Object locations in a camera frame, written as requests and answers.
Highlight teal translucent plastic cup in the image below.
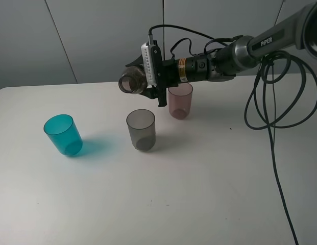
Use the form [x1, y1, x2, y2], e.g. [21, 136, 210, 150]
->
[43, 114, 83, 156]

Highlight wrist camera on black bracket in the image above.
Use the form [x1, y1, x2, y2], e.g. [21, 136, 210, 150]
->
[141, 35, 167, 107]

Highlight brown translucent water bottle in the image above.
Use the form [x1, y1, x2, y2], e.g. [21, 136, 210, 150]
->
[118, 65, 148, 94]

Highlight pink translucent plastic cup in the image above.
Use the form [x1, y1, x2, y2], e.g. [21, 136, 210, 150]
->
[168, 83, 193, 120]

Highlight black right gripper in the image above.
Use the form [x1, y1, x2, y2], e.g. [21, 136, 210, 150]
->
[125, 55, 188, 100]

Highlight grey translucent plastic cup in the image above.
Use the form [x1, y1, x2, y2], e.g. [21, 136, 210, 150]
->
[126, 109, 156, 152]

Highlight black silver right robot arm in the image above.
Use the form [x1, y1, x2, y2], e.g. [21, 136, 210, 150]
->
[118, 2, 317, 107]

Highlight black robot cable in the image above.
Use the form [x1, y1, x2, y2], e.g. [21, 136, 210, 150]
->
[148, 24, 317, 245]

